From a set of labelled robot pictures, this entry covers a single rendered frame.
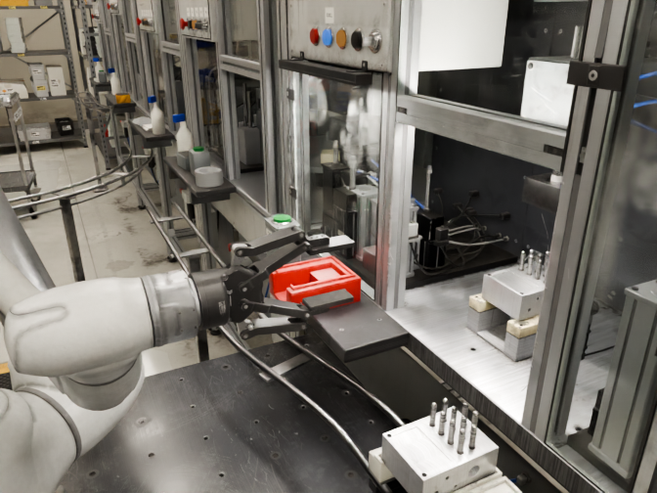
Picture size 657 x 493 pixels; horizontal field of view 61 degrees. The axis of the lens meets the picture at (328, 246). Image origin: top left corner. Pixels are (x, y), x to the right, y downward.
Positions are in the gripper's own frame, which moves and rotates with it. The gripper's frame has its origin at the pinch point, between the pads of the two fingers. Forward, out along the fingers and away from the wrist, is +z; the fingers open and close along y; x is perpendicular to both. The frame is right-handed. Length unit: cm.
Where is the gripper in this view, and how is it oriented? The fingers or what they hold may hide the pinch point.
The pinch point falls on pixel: (333, 272)
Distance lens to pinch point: 80.3
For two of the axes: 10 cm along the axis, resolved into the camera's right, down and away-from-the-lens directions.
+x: -4.5, -3.5, 8.2
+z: 8.9, -1.7, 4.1
